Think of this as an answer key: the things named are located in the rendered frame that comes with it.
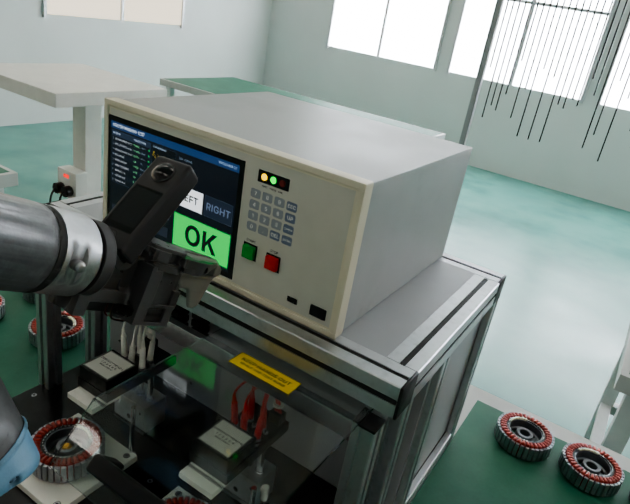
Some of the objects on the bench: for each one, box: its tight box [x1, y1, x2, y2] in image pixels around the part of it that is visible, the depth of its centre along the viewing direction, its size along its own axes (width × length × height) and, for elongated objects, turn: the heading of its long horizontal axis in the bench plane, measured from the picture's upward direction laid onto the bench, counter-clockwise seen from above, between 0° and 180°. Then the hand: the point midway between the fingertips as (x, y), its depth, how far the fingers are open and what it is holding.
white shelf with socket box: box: [0, 63, 167, 202], centre depth 163 cm, size 35×37×46 cm
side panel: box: [395, 299, 499, 504], centre depth 97 cm, size 28×3×32 cm, turn 127°
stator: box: [28, 311, 85, 350], centre depth 122 cm, size 11×11×4 cm
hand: (213, 262), depth 69 cm, fingers closed
